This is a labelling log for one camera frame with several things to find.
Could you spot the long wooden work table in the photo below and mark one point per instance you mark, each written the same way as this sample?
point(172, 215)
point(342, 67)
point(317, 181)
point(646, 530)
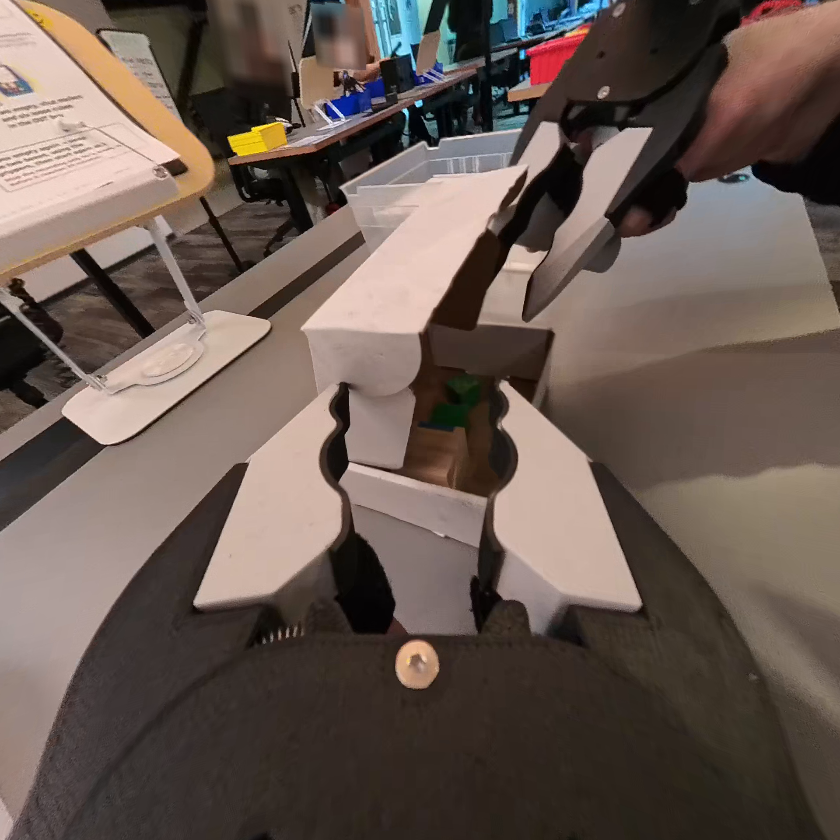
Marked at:
point(328, 141)

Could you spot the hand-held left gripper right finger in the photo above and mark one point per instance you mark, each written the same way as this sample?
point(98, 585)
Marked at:
point(564, 525)

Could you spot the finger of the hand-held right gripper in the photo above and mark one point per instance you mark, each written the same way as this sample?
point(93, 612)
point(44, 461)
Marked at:
point(617, 164)
point(541, 148)

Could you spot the wooden cube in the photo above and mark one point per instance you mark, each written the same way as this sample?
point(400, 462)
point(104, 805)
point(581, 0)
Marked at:
point(433, 456)

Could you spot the green cube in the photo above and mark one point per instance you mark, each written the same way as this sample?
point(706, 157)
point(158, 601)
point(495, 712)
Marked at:
point(451, 415)
point(466, 388)

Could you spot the person's right forearm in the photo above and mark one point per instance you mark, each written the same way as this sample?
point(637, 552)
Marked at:
point(807, 180)

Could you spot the printed instruction sheet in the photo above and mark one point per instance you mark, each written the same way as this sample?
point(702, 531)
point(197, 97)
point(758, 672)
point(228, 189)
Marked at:
point(52, 131)

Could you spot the white text sign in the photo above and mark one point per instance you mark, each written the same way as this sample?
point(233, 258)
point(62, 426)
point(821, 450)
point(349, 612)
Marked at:
point(141, 72)

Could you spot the red plastic bin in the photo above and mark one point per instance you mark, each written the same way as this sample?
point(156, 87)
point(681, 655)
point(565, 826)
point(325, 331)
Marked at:
point(551, 62)

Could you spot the stack of yellow trays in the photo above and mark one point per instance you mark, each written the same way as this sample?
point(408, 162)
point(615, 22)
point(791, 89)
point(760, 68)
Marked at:
point(259, 138)

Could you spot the person's right hand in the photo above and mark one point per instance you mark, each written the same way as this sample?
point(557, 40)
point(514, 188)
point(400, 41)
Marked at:
point(774, 92)

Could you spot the white cardboard box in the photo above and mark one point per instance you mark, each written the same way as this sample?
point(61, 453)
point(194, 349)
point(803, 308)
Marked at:
point(394, 295)

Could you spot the blue plastic bin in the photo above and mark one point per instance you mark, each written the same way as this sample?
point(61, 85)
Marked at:
point(354, 103)

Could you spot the black office chair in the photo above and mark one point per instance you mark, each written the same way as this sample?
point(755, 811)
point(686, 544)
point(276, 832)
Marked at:
point(262, 190)

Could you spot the clear plastic bin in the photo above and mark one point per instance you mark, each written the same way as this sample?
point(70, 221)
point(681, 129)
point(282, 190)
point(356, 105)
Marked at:
point(380, 203)

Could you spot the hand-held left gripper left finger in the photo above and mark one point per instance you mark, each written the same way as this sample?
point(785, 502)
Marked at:
point(262, 525)

